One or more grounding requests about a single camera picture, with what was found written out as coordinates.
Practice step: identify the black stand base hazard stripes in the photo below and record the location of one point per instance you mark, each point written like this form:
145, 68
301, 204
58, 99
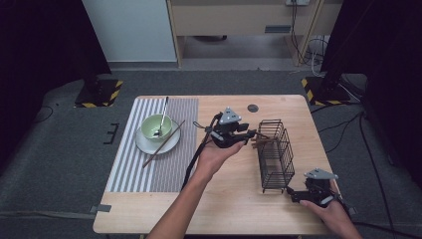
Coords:
99, 94
326, 93

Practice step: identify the grey tape strip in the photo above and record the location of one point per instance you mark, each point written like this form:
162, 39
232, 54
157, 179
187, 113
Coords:
101, 208

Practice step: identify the white power strip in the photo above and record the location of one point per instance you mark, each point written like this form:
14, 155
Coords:
297, 2

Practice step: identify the green bowl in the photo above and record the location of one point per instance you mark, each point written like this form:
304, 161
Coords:
151, 127

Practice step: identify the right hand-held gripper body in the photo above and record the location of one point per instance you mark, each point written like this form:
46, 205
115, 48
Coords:
318, 189

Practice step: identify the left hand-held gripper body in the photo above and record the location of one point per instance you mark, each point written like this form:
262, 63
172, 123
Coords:
225, 132

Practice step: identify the grey round table grommet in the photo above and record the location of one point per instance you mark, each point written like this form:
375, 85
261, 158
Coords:
253, 108

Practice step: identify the white cabinet panel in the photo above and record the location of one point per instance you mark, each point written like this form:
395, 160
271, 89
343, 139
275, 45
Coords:
129, 30

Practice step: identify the grey striped placemat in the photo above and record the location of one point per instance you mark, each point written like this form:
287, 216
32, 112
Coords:
172, 172

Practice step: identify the white plate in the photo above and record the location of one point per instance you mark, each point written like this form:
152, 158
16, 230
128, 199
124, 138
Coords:
172, 139

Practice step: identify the light wooden desk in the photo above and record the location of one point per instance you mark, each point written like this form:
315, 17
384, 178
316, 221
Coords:
232, 20

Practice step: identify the person's left hand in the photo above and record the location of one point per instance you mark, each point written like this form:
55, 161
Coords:
212, 161

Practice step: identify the metal spoon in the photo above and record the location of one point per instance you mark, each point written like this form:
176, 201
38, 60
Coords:
163, 116

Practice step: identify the person's right hand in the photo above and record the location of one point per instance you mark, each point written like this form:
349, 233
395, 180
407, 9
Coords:
333, 214

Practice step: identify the black curtain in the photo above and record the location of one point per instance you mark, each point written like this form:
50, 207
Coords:
381, 66
40, 59

